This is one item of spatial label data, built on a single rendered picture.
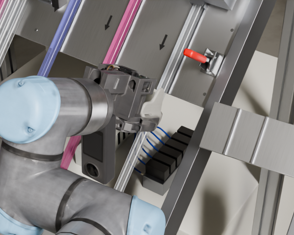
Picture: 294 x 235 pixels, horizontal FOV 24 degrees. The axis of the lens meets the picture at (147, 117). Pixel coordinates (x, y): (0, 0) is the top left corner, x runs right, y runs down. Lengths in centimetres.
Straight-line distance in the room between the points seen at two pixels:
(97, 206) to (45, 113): 12
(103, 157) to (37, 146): 17
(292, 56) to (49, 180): 58
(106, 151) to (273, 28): 223
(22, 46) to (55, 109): 222
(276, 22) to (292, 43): 193
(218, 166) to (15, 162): 74
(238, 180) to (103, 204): 72
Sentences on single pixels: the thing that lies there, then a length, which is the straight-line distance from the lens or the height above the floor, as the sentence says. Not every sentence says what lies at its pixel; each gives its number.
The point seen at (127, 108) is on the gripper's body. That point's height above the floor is 105.
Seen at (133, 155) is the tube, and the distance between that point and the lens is 108.
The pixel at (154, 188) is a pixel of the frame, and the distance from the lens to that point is 141.
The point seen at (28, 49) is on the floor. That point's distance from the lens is 297.
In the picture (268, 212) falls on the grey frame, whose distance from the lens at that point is 149.
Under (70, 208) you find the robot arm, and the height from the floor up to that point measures 107.
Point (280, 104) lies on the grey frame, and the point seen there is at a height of 84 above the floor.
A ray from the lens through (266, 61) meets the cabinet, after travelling 180.
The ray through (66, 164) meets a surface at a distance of 113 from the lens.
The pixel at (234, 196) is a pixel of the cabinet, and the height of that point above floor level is 62.
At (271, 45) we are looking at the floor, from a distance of 300.
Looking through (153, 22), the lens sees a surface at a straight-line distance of 113.
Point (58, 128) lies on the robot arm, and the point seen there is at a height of 112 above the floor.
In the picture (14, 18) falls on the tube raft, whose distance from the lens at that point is 125.
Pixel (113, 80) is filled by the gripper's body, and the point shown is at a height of 110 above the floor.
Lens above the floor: 164
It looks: 40 degrees down
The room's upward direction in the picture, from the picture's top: straight up
